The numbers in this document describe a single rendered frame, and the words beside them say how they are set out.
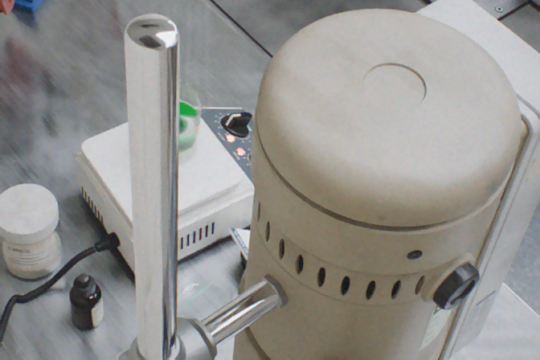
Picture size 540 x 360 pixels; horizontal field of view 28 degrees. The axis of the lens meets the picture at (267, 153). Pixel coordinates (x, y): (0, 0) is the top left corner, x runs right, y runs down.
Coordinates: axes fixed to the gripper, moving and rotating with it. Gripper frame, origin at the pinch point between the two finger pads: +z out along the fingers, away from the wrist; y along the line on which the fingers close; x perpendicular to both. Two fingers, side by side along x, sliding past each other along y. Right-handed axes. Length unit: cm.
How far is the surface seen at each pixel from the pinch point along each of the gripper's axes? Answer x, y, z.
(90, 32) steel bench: 3.0, 9.0, 3.2
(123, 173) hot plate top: -20.1, 25.2, -5.6
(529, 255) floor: 51, 70, 78
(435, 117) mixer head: -49, 55, -58
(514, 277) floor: 45, 69, 78
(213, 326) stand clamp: -55, 49, -49
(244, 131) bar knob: -7.1, 32.5, -1.6
